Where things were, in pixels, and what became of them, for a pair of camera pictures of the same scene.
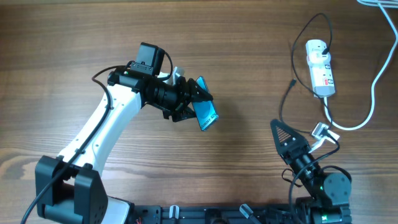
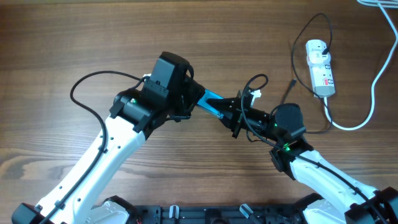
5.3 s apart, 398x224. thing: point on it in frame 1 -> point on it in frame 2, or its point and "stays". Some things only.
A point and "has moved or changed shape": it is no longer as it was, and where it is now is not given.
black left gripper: x=182 y=99 stays
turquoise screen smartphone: x=205 y=111 has moved or changed shape
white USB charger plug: x=317 y=58 stays
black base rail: x=223 y=214 stays
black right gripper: x=294 y=149 -> x=238 y=112
